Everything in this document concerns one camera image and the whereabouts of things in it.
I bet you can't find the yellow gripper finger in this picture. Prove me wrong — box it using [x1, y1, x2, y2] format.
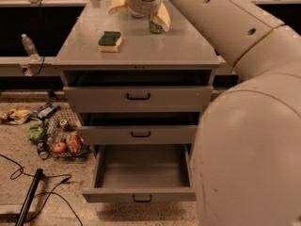
[152, 5, 170, 32]
[108, 0, 128, 14]

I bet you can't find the green and yellow sponge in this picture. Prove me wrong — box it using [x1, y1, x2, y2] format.
[98, 31, 122, 53]

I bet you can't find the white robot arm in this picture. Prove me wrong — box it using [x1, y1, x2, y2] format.
[109, 0, 301, 226]

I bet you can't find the grey metal drawer cabinet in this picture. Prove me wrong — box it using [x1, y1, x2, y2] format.
[51, 0, 222, 149]

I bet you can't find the grey top drawer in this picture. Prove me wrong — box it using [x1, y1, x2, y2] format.
[64, 70, 213, 113]

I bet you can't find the grey drawer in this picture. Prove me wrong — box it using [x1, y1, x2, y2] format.
[64, 70, 213, 113]
[79, 112, 200, 145]
[83, 144, 196, 203]

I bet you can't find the grey middle drawer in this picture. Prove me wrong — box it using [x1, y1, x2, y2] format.
[79, 112, 200, 145]

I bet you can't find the grey bottom drawer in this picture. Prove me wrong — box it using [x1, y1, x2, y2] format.
[83, 144, 196, 203]

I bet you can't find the green soda can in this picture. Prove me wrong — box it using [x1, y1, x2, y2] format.
[149, 15, 164, 34]

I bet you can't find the white bowl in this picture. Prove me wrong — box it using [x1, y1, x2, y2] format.
[130, 11, 145, 19]

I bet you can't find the clear plastic water bottle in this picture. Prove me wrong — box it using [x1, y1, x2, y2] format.
[22, 34, 40, 62]

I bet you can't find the blue white snack bag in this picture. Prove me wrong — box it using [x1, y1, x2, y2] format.
[31, 103, 59, 121]

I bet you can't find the small brown can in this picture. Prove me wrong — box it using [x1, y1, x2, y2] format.
[59, 120, 70, 132]

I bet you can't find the orange snack packet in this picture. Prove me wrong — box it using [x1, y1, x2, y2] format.
[66, 133, 83, 153]

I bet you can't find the green chip bag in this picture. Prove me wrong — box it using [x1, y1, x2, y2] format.
[28, 120, 48, 144]

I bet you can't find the yellow brown snack bag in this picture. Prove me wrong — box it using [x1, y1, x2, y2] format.
[0, 109, 31, 125]

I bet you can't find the red apple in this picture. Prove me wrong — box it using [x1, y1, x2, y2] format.
[53, 142, 68, 153]

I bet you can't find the blue soda can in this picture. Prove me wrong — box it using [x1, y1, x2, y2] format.
[37, 140, 49, 159]

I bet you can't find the black pole stand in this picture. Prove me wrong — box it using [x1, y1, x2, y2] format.
[15, 169, 43, 226]

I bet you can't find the black hanging cable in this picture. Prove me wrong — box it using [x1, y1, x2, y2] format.
[33, 0, 52, 77]

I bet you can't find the wire mesh basket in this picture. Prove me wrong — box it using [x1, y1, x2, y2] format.
[46, 107, 89, 158]

